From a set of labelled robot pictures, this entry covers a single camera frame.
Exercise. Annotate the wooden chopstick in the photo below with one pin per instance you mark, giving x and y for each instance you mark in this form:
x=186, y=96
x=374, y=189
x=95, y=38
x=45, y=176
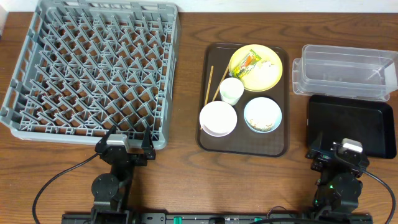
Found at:
x=218, y=88
x=208, y=86

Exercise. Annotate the brown serving tray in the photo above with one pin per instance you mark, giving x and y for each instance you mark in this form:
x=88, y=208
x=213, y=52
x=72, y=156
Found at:
x=242, y=140

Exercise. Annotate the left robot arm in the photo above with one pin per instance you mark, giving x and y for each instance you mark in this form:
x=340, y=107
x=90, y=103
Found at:
x=111, y=190

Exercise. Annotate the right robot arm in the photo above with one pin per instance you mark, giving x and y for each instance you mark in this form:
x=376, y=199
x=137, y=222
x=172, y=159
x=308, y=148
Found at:
x=338, y=188

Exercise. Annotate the right wooden chopstick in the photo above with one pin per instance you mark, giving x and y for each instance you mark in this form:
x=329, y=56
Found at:
x=218, y=88

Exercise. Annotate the black waste tray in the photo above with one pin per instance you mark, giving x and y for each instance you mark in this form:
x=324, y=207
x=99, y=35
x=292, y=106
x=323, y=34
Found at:
x=369, y=122

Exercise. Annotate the light blue bowl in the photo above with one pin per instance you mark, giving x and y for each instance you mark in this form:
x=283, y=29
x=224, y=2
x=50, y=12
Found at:
x=263, y=107

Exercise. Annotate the clear plastic bin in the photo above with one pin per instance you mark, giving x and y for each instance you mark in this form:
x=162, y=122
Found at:
x=348, y=72

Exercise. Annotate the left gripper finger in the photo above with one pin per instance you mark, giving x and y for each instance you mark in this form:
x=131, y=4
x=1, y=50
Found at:
x=104, y=140
x=147, y=144

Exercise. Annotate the green orange snack wrapper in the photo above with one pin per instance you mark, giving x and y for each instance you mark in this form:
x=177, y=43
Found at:
x=246, y=65

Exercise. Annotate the yellow plate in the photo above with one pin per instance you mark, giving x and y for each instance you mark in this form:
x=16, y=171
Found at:
x=254, y=82

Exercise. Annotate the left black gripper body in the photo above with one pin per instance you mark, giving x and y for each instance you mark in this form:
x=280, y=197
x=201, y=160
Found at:
x=130, y=155

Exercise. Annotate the grey plastic dish rack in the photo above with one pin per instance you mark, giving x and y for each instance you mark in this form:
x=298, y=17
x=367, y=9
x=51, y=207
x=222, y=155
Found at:
x=88, y=66

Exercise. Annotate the rice food scraps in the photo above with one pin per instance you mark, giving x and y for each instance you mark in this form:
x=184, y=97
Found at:
x=262, y=124

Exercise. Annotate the white cup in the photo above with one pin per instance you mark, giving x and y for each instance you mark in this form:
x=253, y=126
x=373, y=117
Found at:
x=231, y=89

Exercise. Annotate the left wooden chopstick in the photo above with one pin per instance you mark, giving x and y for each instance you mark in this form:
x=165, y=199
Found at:
x=208, y=86

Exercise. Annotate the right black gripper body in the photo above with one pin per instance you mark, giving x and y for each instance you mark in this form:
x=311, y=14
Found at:
x=320, y=164

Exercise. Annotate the white tissue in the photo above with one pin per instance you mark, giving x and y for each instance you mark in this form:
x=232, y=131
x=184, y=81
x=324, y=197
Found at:
x=265, y=67

